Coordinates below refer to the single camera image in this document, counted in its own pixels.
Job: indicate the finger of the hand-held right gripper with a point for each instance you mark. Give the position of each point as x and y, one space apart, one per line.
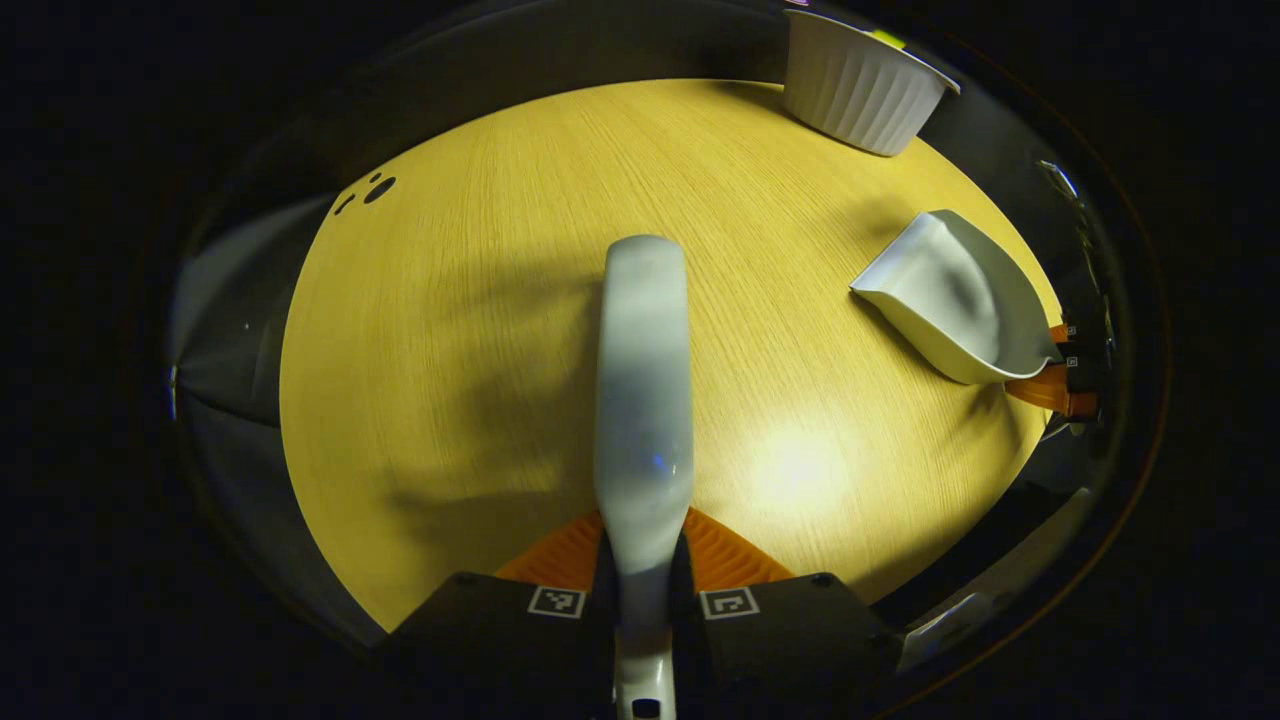
1062 333
1050 392

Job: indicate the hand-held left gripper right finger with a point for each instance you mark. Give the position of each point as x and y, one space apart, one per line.
780 640

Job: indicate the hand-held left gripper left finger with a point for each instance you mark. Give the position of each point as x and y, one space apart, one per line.
520 640

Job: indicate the white dustpan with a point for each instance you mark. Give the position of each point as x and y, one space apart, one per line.
960 300

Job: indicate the white ribbed garbage bin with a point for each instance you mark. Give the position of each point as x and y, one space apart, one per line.
860 90

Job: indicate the small white broom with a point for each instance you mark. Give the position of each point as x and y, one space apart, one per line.
645 400

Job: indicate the wooden desktop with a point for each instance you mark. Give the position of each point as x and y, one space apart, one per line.
480 350

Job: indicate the white cloth clip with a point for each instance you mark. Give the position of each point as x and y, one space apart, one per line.
172 392

